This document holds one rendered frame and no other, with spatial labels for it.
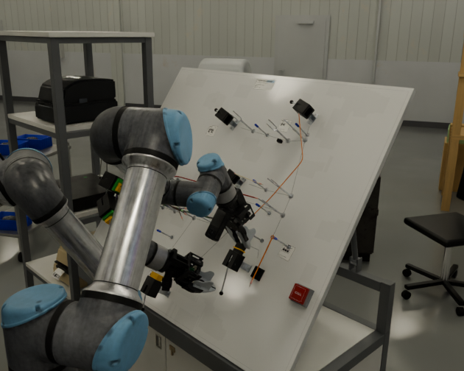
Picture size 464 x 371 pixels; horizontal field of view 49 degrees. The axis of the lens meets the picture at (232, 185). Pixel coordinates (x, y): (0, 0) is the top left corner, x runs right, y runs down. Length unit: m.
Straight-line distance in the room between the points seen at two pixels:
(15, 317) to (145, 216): 0.29
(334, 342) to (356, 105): 0.84
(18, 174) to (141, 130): 0.36
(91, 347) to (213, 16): 11.05
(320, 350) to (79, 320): 1.11
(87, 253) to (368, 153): 0.91
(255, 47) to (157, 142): 10.47
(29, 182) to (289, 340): 0.85
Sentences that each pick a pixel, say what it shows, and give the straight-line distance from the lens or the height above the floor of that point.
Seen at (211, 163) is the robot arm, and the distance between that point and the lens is 1.46.
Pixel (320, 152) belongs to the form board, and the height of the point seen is 1.47.
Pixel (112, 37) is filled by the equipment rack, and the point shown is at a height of 1.83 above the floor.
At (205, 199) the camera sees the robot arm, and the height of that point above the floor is 1.42.
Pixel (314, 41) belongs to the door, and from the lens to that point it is 11.11.
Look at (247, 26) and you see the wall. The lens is 11.51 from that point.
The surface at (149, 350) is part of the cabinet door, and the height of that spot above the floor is 0.64.
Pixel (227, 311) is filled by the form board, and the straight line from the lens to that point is 1.73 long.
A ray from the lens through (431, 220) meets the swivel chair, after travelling 4.01.
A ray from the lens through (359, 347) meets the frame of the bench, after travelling 1.93.
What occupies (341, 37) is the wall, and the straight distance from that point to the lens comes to 11.08.
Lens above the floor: 1.87
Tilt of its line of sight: 17 degrees down
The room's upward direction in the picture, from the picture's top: 1 degrees clockwise
